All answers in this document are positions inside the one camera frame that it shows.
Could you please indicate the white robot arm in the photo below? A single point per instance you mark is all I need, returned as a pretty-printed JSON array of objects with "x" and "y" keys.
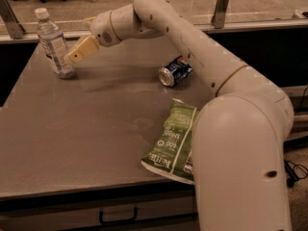
[{"x": 237, "y": 138}]

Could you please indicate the clear plastic water bottle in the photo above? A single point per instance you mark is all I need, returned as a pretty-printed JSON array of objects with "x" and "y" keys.
[{"x": 53, "y": 43}]

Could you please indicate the left metal railing post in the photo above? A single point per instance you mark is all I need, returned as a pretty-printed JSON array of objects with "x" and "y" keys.
[{"x": 14, "y": 28}]

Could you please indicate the metal railing post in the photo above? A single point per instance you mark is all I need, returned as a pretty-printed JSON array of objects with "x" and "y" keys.
[
  {"x": 219, "y": 15},
  {"x": 14, "y": 28}
]

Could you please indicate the blue pepsi soda can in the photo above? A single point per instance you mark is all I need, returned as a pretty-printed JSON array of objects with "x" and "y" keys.
[{"x": 173, "y": 73}]

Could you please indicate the black stand base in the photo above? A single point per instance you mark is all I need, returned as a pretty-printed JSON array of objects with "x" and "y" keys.
[{"x": 295, "y": 172}]

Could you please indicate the right metal railing post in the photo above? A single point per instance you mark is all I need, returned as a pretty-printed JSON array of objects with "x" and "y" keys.
[{"x": 219, "y": 15}]

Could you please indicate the green jalapeno chip bag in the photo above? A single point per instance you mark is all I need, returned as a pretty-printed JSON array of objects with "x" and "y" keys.
[{"x": 171, "y": 155}]

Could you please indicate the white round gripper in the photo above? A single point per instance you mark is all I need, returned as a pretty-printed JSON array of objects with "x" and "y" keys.
[{"x": 101, "y": 28}]

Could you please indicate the black drawer handle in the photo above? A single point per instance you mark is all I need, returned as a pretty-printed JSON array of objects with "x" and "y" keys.
[{"x": 117, "y": 215}]

